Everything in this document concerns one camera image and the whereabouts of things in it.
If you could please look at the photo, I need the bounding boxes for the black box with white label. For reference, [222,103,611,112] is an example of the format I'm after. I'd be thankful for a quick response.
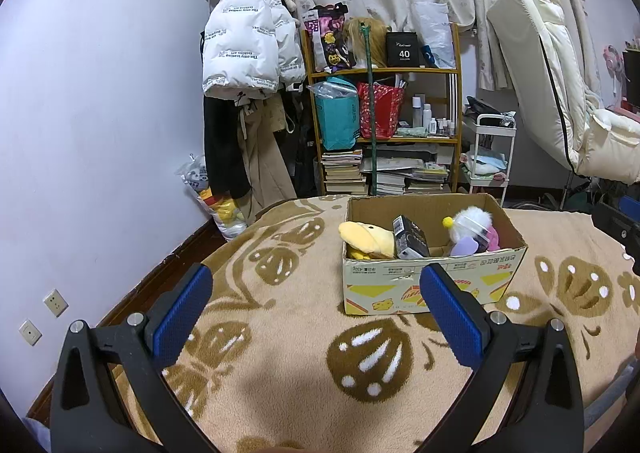
[385,31,426,68]

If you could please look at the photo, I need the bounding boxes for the stack of books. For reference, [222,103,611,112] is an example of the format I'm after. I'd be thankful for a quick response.
[320,149,365,196]

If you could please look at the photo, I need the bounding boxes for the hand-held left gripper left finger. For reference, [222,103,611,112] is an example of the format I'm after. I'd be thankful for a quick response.
[50,263,221,453]

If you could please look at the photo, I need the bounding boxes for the beige patterned blanket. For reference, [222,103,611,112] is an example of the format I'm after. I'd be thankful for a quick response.
[97,193,640,453]

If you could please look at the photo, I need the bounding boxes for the yellow bear plush toy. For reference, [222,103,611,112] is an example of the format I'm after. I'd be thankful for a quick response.
[338,220,397,262]

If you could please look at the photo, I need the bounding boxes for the blonde wig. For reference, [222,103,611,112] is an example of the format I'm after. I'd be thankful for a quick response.
[342,17,396,70]

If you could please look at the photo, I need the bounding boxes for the white trolley cart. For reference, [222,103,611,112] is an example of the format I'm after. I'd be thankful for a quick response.
[457,97,517,206]

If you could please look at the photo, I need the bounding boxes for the cream padded recliner chair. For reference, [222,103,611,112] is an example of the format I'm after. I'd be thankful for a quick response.
[486,0,640,184]

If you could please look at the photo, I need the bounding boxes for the lilac soft pad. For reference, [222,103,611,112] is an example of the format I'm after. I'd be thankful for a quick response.
[449,239,482,258]

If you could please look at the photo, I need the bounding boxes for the red gift bag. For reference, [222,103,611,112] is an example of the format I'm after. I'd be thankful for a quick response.
[357,82,406,140]

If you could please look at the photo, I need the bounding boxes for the beige hanging trousers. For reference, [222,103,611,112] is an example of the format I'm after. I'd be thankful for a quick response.
[235,97,299,220]

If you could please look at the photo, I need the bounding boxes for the wooden shelf unit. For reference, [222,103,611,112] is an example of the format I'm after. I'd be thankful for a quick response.
[300,22,464,196]

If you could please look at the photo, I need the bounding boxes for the white fluffy plush toy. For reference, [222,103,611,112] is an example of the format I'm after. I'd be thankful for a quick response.
[442,205,496,248]

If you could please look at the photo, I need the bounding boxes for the teal gift bag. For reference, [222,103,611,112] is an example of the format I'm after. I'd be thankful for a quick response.
[314,78,362,152]

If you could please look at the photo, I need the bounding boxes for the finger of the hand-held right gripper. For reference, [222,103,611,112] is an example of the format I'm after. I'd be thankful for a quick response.
[619,195,640,224]
[592,202,640,277]

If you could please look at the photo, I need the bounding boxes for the white puffer jacket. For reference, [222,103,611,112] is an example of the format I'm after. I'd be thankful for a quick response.
[201,0,307,100]

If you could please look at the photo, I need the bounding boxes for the white plastic bag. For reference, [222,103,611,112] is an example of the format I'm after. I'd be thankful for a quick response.
[411,0,457,70]

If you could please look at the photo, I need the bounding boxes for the purple and black bag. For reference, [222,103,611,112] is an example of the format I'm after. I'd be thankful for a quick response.
[304,3,352,74]

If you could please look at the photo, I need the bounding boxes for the green pole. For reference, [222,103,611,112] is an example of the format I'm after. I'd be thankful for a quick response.
[363,27,378,196]

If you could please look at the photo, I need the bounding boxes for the pink desk fan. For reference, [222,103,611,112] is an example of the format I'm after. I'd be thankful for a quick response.
[602,44,632,110]

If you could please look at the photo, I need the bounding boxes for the group of small bottles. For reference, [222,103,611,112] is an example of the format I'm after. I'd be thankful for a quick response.
[410,93,457,136]

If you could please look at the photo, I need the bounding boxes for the black hanging garment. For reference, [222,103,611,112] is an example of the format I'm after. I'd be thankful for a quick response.
[202,94,252,200]

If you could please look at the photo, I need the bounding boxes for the printed cardboard box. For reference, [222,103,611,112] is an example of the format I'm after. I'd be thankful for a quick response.
[341,193,529,317]

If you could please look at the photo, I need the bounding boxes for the white wall socket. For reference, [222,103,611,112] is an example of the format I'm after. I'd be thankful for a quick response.
[19,319,44,347]
[42,288,69,318]

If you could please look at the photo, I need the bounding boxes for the small black box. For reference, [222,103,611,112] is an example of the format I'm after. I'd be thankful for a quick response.
[392,215,431,260]

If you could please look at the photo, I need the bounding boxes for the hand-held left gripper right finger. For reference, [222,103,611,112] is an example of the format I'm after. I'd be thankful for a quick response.
[412,263,586,453]

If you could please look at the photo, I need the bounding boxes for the pile of books and papers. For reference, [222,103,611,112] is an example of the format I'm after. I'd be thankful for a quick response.
[362,143,454,196]

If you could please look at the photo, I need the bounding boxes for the plastic bag of toys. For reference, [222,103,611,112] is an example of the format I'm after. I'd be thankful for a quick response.
[181,153,249,241]

